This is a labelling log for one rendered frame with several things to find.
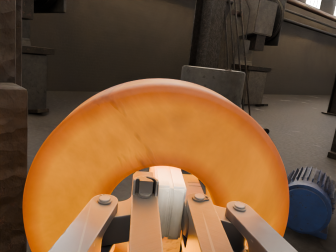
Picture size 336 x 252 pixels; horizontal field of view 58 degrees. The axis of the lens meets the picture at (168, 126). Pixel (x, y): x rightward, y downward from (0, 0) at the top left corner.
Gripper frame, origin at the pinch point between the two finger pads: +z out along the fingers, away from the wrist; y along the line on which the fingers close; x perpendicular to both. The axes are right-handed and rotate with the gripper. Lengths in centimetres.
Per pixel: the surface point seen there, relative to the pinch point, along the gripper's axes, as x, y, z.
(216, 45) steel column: 10, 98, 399
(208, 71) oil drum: -12, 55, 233
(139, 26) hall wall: 34, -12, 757
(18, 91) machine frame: 0.4, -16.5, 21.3
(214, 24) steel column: 36, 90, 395
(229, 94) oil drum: -29, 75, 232
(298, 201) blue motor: -69, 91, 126
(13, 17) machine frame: 9.0, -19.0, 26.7
